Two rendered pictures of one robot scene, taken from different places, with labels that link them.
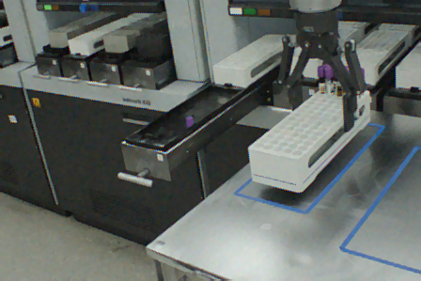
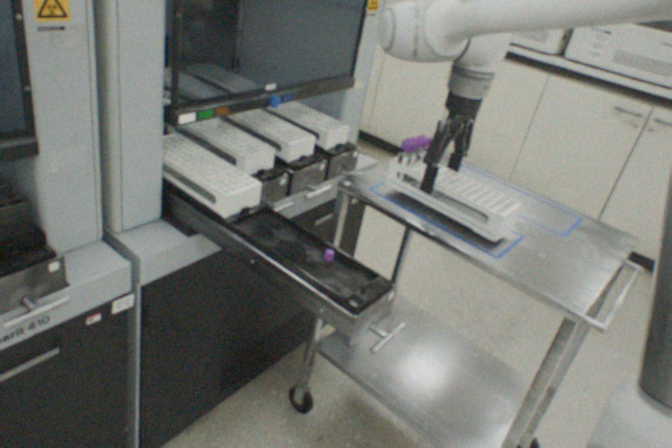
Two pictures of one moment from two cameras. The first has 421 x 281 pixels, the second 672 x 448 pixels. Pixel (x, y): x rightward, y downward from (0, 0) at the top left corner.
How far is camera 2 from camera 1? 1.55 m
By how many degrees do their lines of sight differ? 83
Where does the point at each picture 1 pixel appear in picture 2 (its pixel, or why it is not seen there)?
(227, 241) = (563, 274)
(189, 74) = (77, 239)
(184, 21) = (80, 155)
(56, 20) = not seen: outside the picture
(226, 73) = (243, 197)
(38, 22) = not seen: outside the picture
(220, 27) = (144, 148)
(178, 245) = (575, 298)
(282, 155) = (516, 207)
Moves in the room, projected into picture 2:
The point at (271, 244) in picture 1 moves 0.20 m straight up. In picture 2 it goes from (563, 258) to (602, 177)
